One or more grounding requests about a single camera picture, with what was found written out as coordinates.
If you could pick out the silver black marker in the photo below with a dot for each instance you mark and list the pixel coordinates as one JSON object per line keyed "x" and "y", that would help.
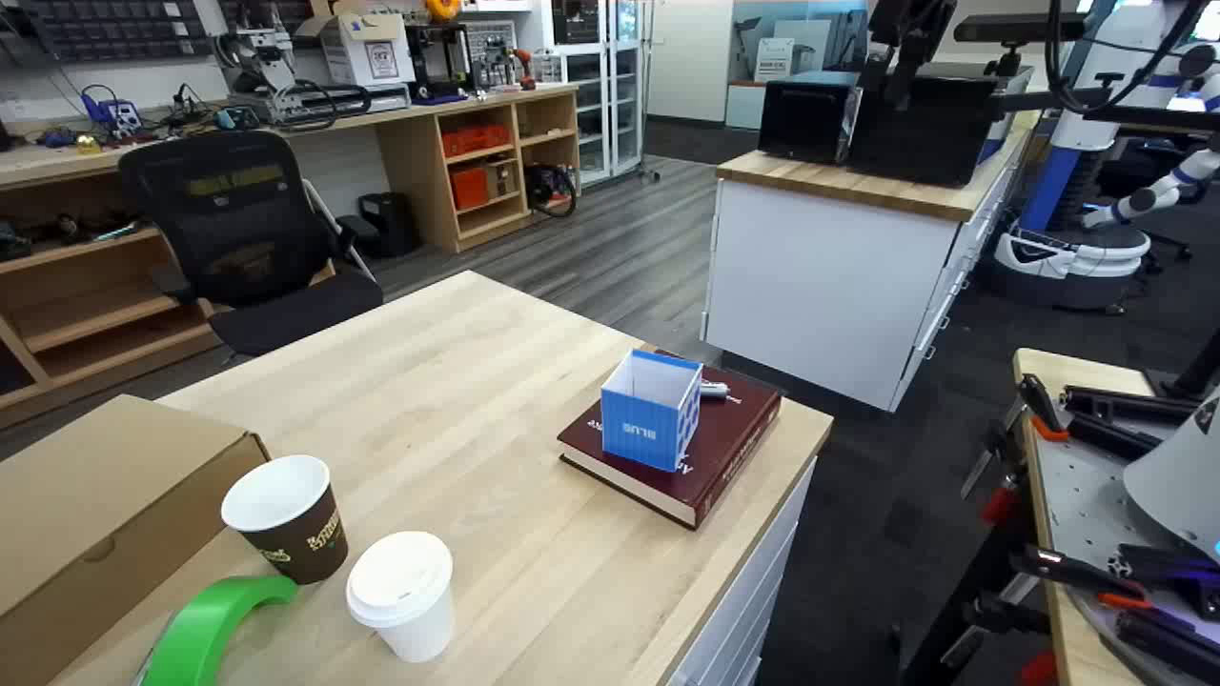
{"x": 716, "y": 389}

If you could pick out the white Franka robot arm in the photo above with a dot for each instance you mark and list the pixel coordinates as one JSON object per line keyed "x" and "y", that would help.
{"x": 1184, "y": 482}

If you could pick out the blue white number box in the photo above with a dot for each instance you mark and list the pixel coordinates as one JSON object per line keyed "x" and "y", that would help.
{"x": 646, "y": 434}

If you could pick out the brown cardboard box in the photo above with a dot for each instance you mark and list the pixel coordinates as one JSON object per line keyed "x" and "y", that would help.
{"x": 100, "y": 509}

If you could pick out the dark red hardcover book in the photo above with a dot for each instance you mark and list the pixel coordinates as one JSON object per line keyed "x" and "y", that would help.
{"x": 727, "y": 442}

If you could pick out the orange storage bin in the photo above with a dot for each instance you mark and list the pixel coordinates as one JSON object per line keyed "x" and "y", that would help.
{"x": 474, "y": 190}
{"x": 477, "y": 139}

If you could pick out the white island cabinet wood top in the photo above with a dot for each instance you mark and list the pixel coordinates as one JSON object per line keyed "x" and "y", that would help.
{"x": 824, "y": 293}

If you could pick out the wooden workbench with shelves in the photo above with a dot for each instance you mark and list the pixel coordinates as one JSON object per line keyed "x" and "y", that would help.
{"x": 422, "y": 177}

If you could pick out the black floor bag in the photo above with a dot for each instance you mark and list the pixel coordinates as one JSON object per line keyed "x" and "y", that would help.
{"x": 388, "y": 223}

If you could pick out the white glass door cabinet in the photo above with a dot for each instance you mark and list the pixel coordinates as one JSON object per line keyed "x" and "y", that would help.
{"x": 604, "y": 91}

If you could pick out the white table drawer cabinet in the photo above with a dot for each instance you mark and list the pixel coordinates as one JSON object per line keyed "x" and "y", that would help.
{"x": 749, "y": 598}

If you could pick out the small black crate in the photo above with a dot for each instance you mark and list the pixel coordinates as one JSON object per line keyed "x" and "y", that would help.
{"x": 807, "y": 125}

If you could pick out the white lidded paper cup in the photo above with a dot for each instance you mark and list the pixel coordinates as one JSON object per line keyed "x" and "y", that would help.
{"x": 405, "y": 598}

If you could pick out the black 3D printer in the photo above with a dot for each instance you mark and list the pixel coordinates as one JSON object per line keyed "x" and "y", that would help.
{"x": 440, "y": 64}

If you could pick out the brown paper cup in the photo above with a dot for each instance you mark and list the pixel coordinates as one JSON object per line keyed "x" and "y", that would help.
{"x": 294, "y": 534}

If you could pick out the large black crate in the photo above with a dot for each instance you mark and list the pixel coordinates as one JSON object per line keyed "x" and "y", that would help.
{"x": 929, "y": 134}

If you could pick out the black office chair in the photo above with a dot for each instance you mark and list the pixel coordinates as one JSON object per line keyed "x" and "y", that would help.
{"x": 243, "y": 242}

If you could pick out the black orange bar clamp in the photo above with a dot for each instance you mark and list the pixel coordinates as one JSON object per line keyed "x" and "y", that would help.
{"x": 1041, "y": 407}
{"x": 1068, "y": 571}

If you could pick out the blue white mobile robot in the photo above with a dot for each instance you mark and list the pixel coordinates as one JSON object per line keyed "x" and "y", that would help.
{"x": 1081, "y": 251}

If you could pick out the side workbench with metal top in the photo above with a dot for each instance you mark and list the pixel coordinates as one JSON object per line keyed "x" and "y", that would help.
{"x": 1081, "y": 500}

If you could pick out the green tape roll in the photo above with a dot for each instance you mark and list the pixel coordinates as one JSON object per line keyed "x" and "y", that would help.
{"x": 204, "y": 632}

